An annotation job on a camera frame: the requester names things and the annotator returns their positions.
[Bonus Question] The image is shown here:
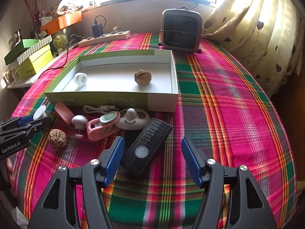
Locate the yellow green shoe box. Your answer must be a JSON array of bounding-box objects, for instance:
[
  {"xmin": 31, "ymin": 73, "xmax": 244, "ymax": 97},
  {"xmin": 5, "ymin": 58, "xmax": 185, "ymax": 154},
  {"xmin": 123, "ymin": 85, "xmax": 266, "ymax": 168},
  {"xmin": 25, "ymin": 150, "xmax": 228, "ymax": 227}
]
[{"xmin": 14, "ymin": 44, "xmax": 53, "ymax": 79}]

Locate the white coiled usb cable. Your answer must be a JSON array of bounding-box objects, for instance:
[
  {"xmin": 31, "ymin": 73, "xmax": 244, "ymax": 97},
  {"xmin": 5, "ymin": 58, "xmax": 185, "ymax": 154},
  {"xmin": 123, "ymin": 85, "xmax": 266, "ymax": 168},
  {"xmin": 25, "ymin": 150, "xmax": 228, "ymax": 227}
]
[{"xmin": 83, "ymin": 104, "xmax": 120, "ymax": 115}]

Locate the small plug on strip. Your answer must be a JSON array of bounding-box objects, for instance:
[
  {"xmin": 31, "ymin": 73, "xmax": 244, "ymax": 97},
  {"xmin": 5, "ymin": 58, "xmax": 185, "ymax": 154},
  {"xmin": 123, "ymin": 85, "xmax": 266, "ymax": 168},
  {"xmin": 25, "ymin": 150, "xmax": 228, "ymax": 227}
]
[{"xmin": 112, "ymin": 26, "xmax": 124, "ymax": 34}]

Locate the cream heart pattern curtain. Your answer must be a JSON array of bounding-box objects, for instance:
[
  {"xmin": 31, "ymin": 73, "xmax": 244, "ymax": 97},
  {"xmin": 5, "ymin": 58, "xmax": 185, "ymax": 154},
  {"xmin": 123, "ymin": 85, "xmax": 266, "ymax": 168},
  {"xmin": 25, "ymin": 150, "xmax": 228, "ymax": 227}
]
[{"xmin": 202, "ymin": 0, "xmax": 304, "ymax": 97}]

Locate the orange tray shelf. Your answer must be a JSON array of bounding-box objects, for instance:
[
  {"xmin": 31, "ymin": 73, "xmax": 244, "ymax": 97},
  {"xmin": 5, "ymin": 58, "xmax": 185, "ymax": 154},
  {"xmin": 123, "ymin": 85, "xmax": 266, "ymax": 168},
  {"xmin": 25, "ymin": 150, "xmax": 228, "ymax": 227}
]
[{"xmin": 40, "ymin": 11, "xmax": 82, "ymax": 35}]

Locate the green open box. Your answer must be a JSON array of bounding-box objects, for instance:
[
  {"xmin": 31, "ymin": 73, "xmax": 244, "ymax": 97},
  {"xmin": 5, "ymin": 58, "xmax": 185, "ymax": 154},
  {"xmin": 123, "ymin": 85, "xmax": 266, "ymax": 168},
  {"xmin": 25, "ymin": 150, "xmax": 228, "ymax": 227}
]
[{"xmin": 4, "ymin": 39, "xmax": 39, "ymax": 66}]

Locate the pink clip with green disc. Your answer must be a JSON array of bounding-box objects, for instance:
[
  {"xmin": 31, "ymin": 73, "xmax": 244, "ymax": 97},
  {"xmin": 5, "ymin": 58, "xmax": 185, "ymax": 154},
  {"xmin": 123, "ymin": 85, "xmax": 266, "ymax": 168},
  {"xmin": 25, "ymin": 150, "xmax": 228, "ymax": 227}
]
[{"xmin": 86, "ymin": 111, "xmax": 120, "ymax": 141}]

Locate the pink oblong case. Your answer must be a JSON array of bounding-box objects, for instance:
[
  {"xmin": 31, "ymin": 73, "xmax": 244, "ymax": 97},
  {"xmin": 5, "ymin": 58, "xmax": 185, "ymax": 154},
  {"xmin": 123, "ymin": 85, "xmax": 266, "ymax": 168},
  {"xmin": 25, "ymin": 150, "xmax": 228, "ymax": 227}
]
[{"xmin": 54, "ymin": 102, "xmax": 75, "ymax": 126}]

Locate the green yellow figurine jar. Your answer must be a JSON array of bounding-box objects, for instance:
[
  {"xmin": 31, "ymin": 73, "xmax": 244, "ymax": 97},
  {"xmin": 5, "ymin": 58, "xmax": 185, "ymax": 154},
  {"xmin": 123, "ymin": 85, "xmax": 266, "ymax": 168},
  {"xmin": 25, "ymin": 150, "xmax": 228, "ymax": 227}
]
[{"xmin": 52, "ymin": 28, "xmax": 68, "ymax": 53}]

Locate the black remote with round button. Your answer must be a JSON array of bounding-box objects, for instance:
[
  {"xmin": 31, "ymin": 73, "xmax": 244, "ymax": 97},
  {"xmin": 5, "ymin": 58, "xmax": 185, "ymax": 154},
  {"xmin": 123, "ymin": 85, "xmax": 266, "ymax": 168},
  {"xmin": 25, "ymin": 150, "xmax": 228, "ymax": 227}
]
[{"xmin": 120, "ymin": 118, "xmax": 173, "ymax": 176}]

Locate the striped white box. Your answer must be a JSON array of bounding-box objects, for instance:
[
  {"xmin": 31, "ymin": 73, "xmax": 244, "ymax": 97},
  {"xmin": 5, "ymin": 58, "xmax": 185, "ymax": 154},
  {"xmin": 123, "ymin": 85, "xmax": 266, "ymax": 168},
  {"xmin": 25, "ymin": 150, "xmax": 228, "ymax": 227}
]
[{"xmin": 17, "ymin": 35, "xmax": 53, "ymax": 65}]

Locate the black charger with cable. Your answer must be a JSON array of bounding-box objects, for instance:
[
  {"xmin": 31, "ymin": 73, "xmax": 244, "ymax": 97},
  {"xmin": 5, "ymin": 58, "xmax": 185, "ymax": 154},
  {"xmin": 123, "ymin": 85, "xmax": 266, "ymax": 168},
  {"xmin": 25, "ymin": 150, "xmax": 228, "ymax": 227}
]
[{"xmin": 38, "ymin": 15, "xmax": 107, "ymax": 79}]

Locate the small white round cap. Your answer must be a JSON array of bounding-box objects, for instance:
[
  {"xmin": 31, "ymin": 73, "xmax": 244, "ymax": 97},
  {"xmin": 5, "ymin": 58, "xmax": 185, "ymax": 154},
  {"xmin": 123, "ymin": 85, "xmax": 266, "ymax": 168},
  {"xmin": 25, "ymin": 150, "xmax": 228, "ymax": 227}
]
[{"xmin": 74, "ymin": 72, "xmax": 88, "ymax": 87}]

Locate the walnut on cloth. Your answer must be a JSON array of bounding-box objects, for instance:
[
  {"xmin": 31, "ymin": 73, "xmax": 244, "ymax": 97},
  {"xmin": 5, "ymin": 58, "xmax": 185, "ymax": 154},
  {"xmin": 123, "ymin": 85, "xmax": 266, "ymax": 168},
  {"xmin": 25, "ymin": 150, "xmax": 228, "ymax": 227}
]
[{"xmin": 48, "ymin": 129, "xmax": 67, "ymax": 150}]

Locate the white smiley face toy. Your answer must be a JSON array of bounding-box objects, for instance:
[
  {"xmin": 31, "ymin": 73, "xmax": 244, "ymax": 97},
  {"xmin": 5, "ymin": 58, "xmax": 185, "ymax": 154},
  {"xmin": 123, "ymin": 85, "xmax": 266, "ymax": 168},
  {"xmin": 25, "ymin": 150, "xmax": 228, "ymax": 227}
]
[{"xmin": 115, "ymin": 108, "xmax": 151, "ymax": 130}]

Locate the walnut inside box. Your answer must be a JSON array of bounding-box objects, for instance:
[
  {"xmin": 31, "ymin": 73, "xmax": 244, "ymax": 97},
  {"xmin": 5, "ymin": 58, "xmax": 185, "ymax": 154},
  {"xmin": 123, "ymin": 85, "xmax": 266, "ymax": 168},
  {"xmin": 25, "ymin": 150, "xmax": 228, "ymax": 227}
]
[{"xmin": 134, "ymin": 70, "xmax": 152, "ymax": 85}]

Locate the beige desktop fan heater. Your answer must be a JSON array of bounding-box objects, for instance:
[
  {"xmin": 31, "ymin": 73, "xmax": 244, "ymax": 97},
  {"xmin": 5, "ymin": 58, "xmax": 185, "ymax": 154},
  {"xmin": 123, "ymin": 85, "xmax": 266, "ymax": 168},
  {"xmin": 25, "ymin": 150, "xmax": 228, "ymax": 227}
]
[{"xmin": 160, "ymin": 7, "xmax": 203, "ymax": 53}]

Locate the white mushroom shaped lamp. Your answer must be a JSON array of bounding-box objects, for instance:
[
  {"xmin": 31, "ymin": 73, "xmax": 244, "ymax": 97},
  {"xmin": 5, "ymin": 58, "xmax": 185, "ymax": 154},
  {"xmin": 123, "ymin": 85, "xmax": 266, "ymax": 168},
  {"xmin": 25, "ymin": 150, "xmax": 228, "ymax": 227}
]
[{"xmin": 71, "ymin": 115, "xmax": 88, "ymax": 139}]

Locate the green white cardboard box tray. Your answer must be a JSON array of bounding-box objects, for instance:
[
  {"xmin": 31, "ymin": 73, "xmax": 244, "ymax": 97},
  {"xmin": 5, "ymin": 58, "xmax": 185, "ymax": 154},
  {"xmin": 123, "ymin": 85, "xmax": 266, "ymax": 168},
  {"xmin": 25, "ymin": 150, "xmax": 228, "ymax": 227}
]
[{"xmin": 44, "ymin": 50, "xmax": 178, "ymax": 112}]

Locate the beige power strip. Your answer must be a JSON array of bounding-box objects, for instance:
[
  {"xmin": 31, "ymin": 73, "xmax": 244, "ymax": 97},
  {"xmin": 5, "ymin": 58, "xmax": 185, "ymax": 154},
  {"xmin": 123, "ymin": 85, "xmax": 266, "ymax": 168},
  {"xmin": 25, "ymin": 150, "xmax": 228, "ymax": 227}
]
[{"xmin": 79, "ymin": 31, "xmax": 131, "ymax": 47}]

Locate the red berry branch decoration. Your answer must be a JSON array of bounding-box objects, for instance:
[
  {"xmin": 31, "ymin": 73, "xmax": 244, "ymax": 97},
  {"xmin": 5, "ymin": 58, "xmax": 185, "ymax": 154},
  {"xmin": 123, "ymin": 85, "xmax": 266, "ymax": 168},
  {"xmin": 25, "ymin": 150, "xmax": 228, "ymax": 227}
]
[{"xmin": 23, "ymin": 0, "xmax": 47, "ymax": 28}]

